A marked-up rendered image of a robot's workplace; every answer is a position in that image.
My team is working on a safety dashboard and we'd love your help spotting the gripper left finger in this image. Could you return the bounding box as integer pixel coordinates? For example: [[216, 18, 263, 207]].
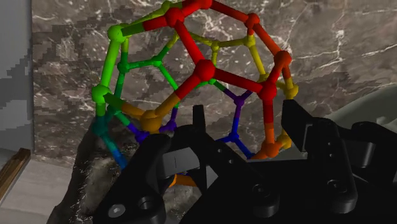
[[93, 104, 281, 224]]

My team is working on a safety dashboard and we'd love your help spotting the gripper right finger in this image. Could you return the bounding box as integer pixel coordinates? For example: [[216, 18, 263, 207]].
[[280, 99, 397, 216]]

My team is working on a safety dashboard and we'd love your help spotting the dark speckled rock-shaped object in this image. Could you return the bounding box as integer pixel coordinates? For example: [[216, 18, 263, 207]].
[[46, 119, 150, 224]]

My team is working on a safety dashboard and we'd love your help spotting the pale grey-green rounded object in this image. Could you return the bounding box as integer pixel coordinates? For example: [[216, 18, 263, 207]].
[[324, 84, 397, 125]]

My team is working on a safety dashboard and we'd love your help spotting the brown wooden board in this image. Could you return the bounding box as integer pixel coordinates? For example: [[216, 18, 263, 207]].
[[0, 148, 32, 202]]

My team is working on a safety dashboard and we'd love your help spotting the rainbow ball-and-stick dodecahedron frame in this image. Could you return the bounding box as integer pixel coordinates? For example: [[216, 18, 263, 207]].
[[91, 0, 300, 189]]

